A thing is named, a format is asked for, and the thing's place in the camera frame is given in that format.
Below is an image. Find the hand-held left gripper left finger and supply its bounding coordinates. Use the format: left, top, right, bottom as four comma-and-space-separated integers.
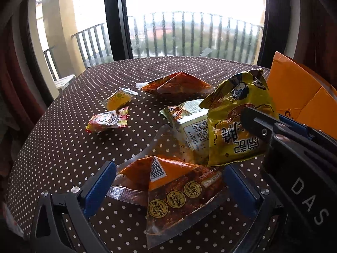
29, 160, 117, 253

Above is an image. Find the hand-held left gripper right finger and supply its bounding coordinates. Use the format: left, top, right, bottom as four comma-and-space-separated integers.
223, 163, 285, 253

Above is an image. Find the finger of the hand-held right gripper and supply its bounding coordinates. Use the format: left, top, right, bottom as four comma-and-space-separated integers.
278, 114, 317, 141
241, 107, 284, 148

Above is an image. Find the yellow snack bag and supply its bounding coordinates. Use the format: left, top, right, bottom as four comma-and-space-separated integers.
199, 69, 279, 167

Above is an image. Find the orange cardboard box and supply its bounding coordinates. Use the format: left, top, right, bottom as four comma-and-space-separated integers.
266, 51, 337, 135

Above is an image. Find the orange triangular snack packet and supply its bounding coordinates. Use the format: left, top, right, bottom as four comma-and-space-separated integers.
107, 156, 229, 250

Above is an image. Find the white green snack packet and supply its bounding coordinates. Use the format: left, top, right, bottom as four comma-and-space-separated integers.
159, 100, 211, 164

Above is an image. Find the red clear spicy snack packet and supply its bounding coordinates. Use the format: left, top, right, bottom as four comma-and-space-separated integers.
136, 71, 215, 103

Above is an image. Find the brown polka dot tablecloth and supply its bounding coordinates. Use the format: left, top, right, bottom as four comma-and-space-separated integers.
5, 56, 285, 253

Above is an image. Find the small red yellow candy packet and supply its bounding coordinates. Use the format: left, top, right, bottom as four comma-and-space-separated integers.
86, 106, 129, 134

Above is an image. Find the small orange candy packet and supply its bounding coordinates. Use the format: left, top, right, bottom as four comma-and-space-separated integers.
101, 88, 139, 111

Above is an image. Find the dark brown curtain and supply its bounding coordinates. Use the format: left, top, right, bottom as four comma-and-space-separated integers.
297, 0, 337, 90

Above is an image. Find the white plastic chair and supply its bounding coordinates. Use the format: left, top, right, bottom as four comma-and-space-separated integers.
54, 74, 77, 93

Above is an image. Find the red curtain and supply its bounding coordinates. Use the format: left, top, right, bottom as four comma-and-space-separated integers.
0, 24, 48, 127

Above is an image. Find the balcony railing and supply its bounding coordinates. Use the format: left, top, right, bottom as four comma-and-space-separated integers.
43, 11, 264, 81

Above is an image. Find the black window mullion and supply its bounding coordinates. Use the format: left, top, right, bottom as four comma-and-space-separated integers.
103, 0, 133, 61

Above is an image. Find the black window side frame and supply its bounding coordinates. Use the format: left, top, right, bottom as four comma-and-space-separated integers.
259, 0, 283, 66

